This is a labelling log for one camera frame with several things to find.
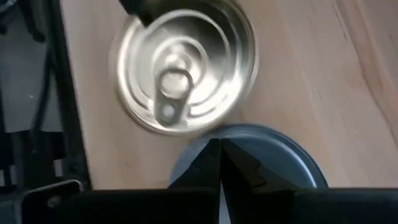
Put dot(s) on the grey lid tin can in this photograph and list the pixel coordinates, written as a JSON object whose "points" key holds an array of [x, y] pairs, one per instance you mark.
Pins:
{"points": [[280, 149]]}

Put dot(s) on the red blue label tin can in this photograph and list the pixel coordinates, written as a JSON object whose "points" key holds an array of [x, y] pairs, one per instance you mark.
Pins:
{"points": [[217, 77]]}

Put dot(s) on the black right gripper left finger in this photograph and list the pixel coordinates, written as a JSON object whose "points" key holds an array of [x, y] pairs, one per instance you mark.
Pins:
{"points": [[202, 174]]}

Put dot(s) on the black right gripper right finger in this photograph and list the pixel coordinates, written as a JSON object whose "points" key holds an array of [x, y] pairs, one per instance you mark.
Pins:
{"points": [[242, 174]]}

